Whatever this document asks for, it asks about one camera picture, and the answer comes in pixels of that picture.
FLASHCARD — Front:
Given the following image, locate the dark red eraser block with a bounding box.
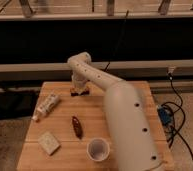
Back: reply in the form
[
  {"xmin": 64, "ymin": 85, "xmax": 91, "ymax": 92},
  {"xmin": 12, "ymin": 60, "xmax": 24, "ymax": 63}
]
[{"xmin": 70, "ymin": 88, "xmax": 90, "ymax": 97}]

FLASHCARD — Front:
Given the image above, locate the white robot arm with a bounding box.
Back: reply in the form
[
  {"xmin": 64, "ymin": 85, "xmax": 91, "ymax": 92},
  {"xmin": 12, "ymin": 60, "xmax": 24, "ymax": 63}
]
[{"xmin": 67, "ymin": 52, "xmax": 165, "ymax": 171}]

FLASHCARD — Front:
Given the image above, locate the white toothpaste tube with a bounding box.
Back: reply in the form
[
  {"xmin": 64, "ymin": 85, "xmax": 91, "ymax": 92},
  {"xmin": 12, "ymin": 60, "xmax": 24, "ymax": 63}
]
[{"xmin": 32, "ymin": 94, "xmax": 60, "ymax": 122}]

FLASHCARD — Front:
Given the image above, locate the dark red oblong object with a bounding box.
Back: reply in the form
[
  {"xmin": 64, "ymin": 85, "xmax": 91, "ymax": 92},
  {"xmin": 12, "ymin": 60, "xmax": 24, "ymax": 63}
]
[{"xmin": 72, "ymin": 116, "xmax": 83, "ymax": 139}]

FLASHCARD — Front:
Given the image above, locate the beige rectangular sponge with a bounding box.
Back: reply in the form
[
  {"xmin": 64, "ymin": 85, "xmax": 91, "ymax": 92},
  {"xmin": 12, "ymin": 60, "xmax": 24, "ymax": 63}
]
[{"xmin": 38, "ymin": 132, "xmax": 60, "ymax": 155}]

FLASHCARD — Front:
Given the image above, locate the blue device on floor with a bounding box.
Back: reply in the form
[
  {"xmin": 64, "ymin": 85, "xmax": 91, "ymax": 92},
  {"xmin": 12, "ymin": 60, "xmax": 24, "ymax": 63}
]
[{"xmin": 157, "ymin": 106, "xmax": 173, "ymax": 133}]

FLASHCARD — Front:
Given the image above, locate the black hanging cable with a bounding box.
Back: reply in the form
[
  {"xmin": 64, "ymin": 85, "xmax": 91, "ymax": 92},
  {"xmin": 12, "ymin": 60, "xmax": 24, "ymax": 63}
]
[{"xmin": 103, "ymin": 9, "xmax": 130, "ymax": 72}]

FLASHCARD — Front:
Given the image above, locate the black power cable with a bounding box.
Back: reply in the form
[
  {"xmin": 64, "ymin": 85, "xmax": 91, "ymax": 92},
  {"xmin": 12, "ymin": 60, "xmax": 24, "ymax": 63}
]
[{"xmin": 160, "ymin": 73, "xmax": 193, "ymax": 171}]

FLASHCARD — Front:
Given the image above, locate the white wall outlet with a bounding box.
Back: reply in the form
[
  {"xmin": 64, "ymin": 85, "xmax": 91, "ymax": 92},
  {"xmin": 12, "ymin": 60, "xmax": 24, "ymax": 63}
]
[{"xmin": 168, "ymin": 66, "xmax": 176, "ymax": 74}]

